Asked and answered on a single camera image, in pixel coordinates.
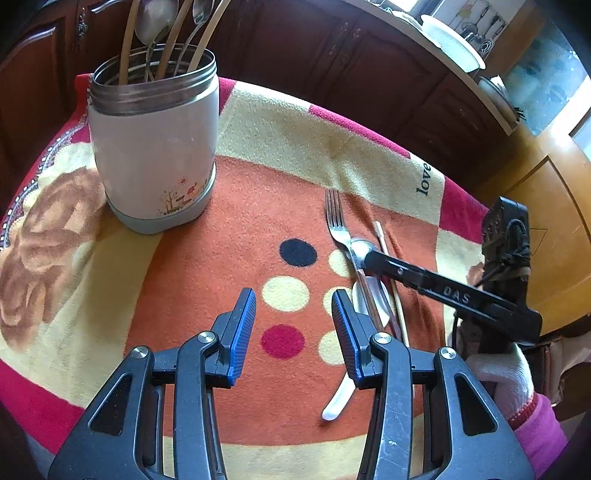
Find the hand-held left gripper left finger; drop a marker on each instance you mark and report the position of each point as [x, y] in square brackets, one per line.
[242, 337]

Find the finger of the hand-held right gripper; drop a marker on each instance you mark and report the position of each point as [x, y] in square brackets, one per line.
[443, 290]

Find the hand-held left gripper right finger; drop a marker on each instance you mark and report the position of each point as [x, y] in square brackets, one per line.
[344, 332]

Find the wooden chopstick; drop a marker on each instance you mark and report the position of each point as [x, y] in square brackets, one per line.
[207, 39]
[125, 50]
[400, 314]
[171, 46]
[371, 300]

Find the white ceramic spoon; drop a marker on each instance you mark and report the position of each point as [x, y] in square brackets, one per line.
[339, 401]

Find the metal spoon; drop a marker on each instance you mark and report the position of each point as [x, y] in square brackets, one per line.
[360, 247]
[201, 11]
[154, 23]

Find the metal fork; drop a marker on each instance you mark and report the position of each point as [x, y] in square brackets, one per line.
[334, 217]

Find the white steel-rimmed jar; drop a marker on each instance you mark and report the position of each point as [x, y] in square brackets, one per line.
[147, 147]

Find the person's right forearm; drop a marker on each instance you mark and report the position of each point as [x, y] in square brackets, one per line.
[540, 429]

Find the person's right hand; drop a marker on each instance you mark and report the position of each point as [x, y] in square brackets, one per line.
[503, 378]

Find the yellow wooden glazed door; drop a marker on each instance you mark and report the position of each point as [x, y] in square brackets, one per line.
[554, 184]

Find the red orange printed blanket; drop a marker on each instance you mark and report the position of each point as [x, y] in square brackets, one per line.
[231, 221]

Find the stack of metal bowls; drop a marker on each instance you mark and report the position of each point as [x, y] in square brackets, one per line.
[496, 92]

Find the white plate on counter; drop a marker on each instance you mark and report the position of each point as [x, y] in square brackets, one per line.
[455, 44]

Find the dark wooden base cabinets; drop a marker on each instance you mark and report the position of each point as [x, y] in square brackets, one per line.
[323, 60]

